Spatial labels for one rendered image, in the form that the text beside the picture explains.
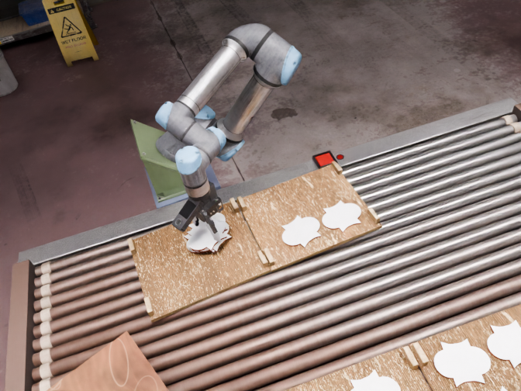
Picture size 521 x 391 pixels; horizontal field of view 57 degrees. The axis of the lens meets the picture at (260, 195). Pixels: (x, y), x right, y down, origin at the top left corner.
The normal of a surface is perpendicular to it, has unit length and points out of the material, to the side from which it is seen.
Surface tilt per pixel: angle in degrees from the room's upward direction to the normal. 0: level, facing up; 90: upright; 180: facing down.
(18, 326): 0
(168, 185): 90
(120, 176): 0
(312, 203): 0
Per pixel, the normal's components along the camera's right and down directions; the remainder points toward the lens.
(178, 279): -0.12, -0.68
